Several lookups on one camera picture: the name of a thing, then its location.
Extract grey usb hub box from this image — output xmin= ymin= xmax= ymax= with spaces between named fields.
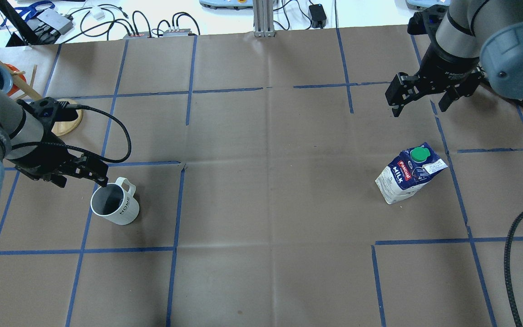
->
xmin=37 ymin=8 xmax=74 ymax=35

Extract blue white milk carton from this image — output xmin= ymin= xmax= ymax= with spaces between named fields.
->
xmin=375 ymin=142 xmax=448 ymax=204

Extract white mug grey inside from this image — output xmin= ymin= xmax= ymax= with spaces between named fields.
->
xmin=90 ymin=177 xmax=140 ymax=226

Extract wooden mug tree stand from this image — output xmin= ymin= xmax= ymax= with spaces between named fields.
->
xmin=0 ymin=23 xmax=84 ymax=137

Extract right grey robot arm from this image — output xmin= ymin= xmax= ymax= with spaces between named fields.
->
xmin=385 ymin=0 xmax=523 ymax=117

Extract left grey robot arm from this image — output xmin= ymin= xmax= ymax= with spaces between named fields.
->
xmin=0 ymin=90 xmax=108 ymax=195

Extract small grey hub box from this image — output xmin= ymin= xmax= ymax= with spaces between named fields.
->
xmin=161 ymin=29 xmax=194 ymax=37

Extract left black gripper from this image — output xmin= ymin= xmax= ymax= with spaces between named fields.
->
xmin=16 ymin=144 xmax=108 ymax=188

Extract black braided left cable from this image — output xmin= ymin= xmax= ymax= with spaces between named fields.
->
xmin=14 ymin=104 xmax=132 ymax=164

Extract brown paper table cover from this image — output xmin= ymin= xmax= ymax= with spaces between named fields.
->
xmin=0 ymin=25 xmax=523 ymax=327

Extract black power adapter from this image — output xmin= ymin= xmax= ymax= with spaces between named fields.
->
xmin=308 ymin=4 xmax=327 ymax=29

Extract aluminium profile post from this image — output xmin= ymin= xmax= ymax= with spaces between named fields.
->
xmin=252 ymin=0 xmax=275 ymax=37

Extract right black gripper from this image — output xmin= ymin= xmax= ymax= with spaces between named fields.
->
xmin=385 ymin=62 xmax=486 ymax=118

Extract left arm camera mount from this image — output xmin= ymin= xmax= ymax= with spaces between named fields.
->
xmin=17 ymin=97 xmax=84 ymax=136

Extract small hub with red lights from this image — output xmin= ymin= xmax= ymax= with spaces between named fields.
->
xmin=123 ymin=31 xmax=149 ymax=40

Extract orange cup on stand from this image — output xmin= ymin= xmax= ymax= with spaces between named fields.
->
xmin=6 ymin=64 xmax=26 ymax=97

